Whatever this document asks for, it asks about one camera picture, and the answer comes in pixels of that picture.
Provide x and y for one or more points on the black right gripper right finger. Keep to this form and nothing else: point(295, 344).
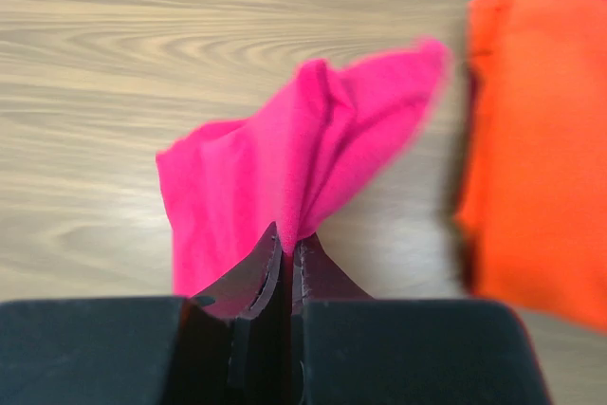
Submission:
point(350, 348)

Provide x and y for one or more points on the pink t shirt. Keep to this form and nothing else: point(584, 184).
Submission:
point(316, 143)

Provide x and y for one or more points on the orange folded t shirt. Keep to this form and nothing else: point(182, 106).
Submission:
point(533, 208)

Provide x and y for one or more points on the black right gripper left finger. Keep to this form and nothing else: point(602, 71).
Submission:
point(223, 345)

